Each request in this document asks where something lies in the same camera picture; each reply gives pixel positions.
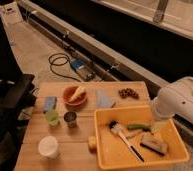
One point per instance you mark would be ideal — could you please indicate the green chili pepper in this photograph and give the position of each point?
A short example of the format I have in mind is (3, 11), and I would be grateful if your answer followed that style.
(138, 126)

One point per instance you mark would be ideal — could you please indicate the bunch of dark grapes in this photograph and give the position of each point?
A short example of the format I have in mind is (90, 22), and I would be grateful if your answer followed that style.
(128, 92)

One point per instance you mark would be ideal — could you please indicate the light blue cloth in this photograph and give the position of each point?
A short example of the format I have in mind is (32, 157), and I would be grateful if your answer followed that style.
(103, 100)

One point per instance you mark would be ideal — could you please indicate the brown wooden block eraser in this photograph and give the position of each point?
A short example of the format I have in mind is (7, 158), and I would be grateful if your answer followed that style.
(154, 144)

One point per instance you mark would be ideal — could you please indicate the white paper sign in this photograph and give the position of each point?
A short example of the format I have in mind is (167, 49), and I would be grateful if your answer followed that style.
(10, 13)

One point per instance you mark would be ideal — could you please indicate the yellow plastic tray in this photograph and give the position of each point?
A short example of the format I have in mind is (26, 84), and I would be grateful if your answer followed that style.
(113, 153)

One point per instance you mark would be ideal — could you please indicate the orange bowl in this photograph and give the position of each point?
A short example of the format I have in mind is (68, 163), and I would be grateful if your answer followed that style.
(69, 91)

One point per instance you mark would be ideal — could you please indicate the blue sponge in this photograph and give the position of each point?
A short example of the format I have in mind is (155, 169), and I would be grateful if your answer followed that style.
(50, 103)

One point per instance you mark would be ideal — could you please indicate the blue and grey device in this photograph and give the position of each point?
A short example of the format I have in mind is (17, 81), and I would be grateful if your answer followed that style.
(82, 69)

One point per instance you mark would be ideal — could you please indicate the small metal cup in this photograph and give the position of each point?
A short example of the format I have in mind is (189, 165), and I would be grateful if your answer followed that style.
(71, 119)

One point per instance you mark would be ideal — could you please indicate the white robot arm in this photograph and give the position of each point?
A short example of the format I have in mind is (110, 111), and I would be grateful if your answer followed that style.
(174, 98)

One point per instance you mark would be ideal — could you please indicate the yellow corn cob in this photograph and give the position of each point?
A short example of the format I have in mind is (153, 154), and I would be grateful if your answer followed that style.
(77, 93)

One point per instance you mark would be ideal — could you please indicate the green plastic cup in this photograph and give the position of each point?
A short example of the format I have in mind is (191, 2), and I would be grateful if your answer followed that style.
(52, 117)

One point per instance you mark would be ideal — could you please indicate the black and white dish brush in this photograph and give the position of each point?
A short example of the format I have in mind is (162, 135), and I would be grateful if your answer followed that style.
(116, 129)

